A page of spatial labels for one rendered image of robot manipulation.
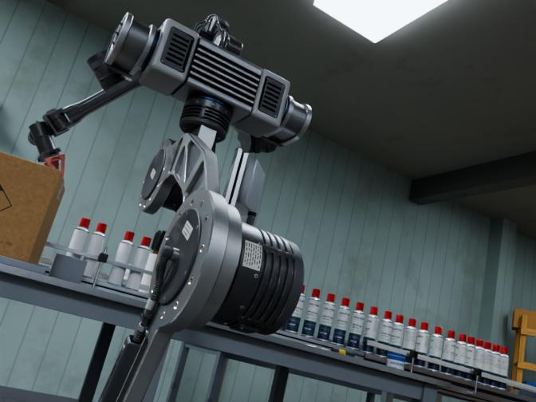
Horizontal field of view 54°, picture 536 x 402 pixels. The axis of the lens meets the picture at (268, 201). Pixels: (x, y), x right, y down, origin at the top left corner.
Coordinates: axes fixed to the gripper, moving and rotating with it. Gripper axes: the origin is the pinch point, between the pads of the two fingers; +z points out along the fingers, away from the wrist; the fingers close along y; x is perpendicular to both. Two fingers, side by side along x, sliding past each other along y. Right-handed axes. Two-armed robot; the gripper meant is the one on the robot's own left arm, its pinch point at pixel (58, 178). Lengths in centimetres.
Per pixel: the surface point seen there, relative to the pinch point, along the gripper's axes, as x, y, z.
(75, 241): 1.1, 7.2, 22.4
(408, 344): -112, -12, 118
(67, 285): 16, -37, 33
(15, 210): 21.0, -32.7, 9.4
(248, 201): -59, -15, 31
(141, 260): -17.6, 3.6, 37.6
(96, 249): -4.2, 5.6, 27.7
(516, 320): -513, 239, 311
